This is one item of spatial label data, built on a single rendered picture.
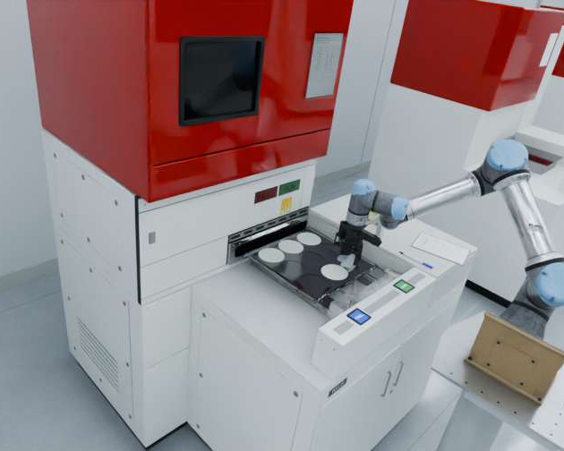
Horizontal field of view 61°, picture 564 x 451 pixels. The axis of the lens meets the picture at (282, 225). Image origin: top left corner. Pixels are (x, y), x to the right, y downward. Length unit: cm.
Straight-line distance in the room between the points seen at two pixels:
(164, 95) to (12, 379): 176
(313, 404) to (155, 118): 93
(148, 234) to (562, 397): 137
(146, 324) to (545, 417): 128
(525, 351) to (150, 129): 125
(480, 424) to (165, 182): 132
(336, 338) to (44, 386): 162
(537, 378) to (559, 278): 31
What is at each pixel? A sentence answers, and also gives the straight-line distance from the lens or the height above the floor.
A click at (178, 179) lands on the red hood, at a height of 128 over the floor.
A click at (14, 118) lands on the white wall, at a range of 287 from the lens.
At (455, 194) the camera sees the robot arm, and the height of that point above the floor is 124.
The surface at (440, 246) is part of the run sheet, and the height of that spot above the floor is 97.
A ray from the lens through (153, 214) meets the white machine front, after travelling 151.
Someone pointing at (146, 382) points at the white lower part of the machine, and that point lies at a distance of 193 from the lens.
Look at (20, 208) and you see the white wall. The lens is 306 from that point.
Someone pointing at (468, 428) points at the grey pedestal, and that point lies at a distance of 191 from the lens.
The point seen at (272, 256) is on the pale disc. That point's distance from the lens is 181.
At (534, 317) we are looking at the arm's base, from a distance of 169.
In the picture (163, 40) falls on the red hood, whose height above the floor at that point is 167.
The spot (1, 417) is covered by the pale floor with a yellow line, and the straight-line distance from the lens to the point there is 255.
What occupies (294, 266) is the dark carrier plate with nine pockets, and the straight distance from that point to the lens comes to 177.
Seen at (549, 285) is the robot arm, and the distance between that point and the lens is 157.
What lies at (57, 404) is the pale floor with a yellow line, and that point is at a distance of 253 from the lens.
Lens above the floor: 187
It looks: 29 degrees down
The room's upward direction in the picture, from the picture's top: 8 degrees clockwise
